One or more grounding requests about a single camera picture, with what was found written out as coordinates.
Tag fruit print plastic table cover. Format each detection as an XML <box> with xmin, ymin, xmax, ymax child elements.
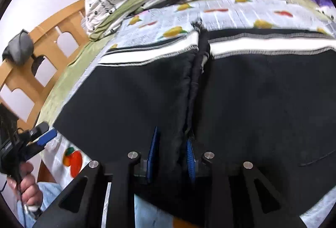
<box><xmin>41</xmin><ymin>0</ymin><xmax>336</xmax><ymax>228</ymax></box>

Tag wooden bed frame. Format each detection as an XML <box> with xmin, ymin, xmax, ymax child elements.
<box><xmin>0</xmin><ymin>0</ymin><xmax>308</xmax><ymax>184</ymax></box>

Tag grey cloth on bed frame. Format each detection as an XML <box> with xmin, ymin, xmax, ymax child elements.
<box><xmin>2</xmin><ymin>30</ymin><xmax>34</xmax><ymax>66</ymax></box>

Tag person's left hand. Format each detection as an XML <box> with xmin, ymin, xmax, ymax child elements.
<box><xmin>7</xmin><ymin>162</ymin><xmax>43</xmax><ymax>206</ymax></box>

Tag black pants with white stripe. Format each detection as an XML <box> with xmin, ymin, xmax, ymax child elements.
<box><xmin>52</xmin><ymin>21</ymin><xmax>336</xmax><ymax>228</ymax></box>

